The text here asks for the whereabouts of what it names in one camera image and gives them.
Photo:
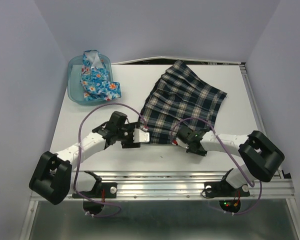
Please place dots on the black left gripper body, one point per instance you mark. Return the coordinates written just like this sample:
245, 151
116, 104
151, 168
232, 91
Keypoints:
125, 135

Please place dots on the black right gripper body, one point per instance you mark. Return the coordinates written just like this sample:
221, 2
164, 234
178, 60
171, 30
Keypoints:
198, 152

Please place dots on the navy plaid pleated skirt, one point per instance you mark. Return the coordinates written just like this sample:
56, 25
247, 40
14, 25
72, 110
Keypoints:
180, 98

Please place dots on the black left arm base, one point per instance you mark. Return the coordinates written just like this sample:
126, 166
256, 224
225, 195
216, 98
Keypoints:
100, 190

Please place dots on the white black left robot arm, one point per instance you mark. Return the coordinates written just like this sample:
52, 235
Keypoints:
58, 174

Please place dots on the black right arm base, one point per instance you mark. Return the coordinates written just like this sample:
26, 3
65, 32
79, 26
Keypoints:
220, 190

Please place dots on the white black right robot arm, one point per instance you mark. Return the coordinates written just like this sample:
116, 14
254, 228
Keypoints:
256, 157

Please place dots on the clear blue plastic bin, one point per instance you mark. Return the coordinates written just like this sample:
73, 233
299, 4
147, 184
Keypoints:
75, 91

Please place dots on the blue floral skirt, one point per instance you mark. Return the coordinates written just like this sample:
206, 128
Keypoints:
95, 78

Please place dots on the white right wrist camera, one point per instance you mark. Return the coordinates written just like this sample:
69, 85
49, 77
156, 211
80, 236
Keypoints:
180, 143

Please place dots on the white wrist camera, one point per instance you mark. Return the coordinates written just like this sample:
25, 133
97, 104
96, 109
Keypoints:
141, 136
180, 143

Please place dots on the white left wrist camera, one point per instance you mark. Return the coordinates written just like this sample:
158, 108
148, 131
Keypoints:
141, 136

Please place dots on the aluminium table frame rail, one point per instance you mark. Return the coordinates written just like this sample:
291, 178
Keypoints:
159, 187

